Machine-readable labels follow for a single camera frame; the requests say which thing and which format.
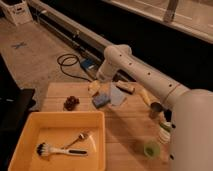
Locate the black cable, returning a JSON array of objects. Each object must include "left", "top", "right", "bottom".
[{"left": 56, "top": 53, "right": 93, "bottom": 83}]

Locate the blue sponge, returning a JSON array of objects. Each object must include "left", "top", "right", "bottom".
[{"left": 92, "top": 93, "right": 110, "bottom": 108}]

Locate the black chair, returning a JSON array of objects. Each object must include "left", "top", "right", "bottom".
[{"left": 0, "top": 54, "right": 36, "bottom": 171}]

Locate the blue power box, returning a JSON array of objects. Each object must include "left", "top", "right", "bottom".
[{"left": 80, "top": 59, "right": 98, "bottom": 80}]

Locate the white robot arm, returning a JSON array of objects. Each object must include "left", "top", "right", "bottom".
[{"left": 96, "top": 44, "right": 213, "bottom": 171}]

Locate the yellow plastic bin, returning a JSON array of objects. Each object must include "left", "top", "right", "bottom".
[{"left": 8, "top": 111, "right": 106, "bottom": 171}]

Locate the banana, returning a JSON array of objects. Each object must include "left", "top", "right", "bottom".
[{"left": 139, "top": 89, "right": 151, "bottom": 106}]

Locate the bunch of grapes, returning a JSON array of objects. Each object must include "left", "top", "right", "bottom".
[{"left": 64, "top": 96, "right": 80, "bottom": 111}]

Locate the dish brush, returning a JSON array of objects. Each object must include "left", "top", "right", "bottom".
[{"left": 36, "top": 143, "right": 88, "bottom": 157}]

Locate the white crate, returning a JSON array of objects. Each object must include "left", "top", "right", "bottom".
[{"left": 0, "top": 0, "right": 33, "bottom": 26}]

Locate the metal cup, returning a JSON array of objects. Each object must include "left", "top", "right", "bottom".
[{"left": 149, "top": 102, "right": 163, "bottom": 119}]

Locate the light blue cloth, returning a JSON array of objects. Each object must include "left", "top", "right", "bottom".
[{"left": 110, "top": 83, "right": 126, "bottom": 106}]

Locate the green plastic cup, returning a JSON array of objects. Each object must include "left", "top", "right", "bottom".
[{"left": 143, "top": 140, "right": 160, "bottom": 158}]

